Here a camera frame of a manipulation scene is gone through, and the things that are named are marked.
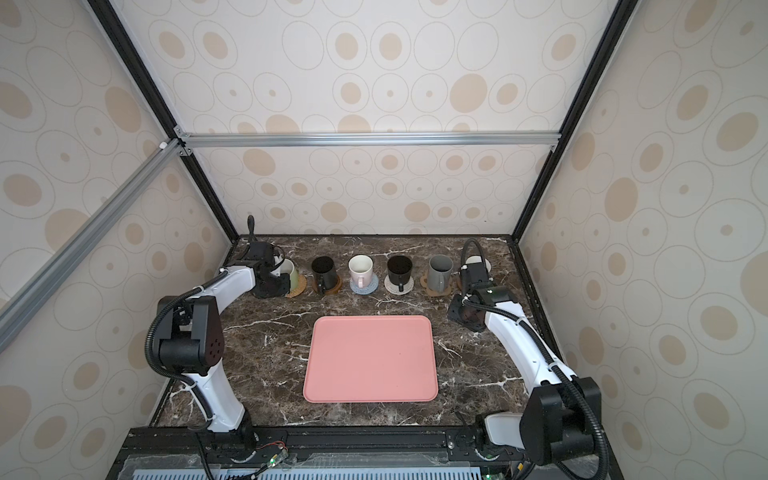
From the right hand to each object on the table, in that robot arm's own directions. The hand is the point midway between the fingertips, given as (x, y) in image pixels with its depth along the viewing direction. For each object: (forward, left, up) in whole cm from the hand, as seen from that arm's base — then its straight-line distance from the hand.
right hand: (459, 314), depth 85 cm
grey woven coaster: (+16, +28, -10) cm, 34 cm away
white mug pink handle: (+18, +29, -2) cm, 34 cm away
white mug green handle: (+18, +52, +1) cm, 55 cm away
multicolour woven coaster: (+15, +18, -9) cm, 25 cm away
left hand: (+15, +52, -3) cm, 54 cm away
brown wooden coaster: (+16, +39, -10) cm, 43 cm away
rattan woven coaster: (+18, +51, -10) cm, 55 cm away
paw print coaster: (+19, +8, -11) cm, 23 cm away
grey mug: (+16, +4, -1) cm, 16 cm away
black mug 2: (+20, +16, -5) cm, 27 cm away
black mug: (+17, +41, -2) cm, 45 cm away
